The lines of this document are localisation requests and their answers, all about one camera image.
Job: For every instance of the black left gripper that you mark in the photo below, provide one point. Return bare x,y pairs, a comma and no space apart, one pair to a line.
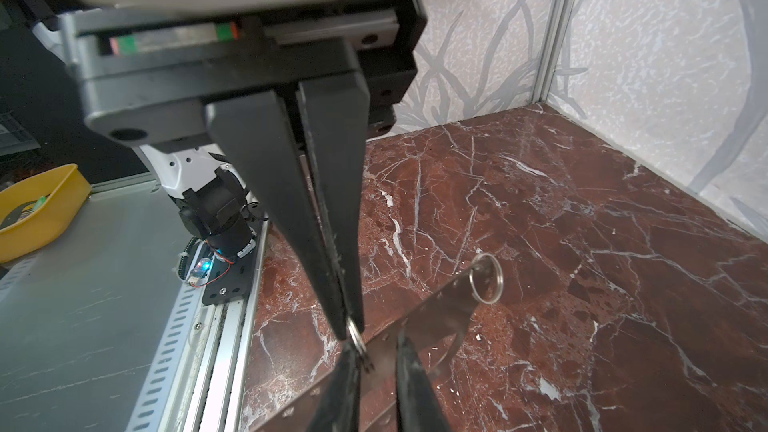
146,76

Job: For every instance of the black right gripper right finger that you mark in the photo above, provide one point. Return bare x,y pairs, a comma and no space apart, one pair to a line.
418,408

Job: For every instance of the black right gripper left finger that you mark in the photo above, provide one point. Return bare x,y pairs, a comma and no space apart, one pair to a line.
339,406

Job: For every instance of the silver keyring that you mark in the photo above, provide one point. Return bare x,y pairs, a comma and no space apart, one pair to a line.
486,279
359,346

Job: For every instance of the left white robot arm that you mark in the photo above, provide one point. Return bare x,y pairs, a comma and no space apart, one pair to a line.
210,194

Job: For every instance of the yellow plastic tray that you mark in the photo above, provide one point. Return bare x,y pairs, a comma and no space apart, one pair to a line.
37,210

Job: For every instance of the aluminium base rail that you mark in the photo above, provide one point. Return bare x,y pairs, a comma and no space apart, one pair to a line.
197,376

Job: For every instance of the aluminium frame post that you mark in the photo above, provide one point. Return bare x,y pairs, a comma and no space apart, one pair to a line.
557,26

